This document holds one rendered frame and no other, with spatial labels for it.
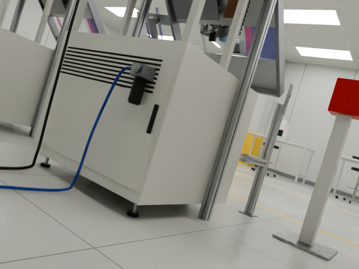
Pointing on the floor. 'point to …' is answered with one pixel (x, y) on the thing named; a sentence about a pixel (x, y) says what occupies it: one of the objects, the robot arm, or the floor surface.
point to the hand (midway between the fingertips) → (202, 33)
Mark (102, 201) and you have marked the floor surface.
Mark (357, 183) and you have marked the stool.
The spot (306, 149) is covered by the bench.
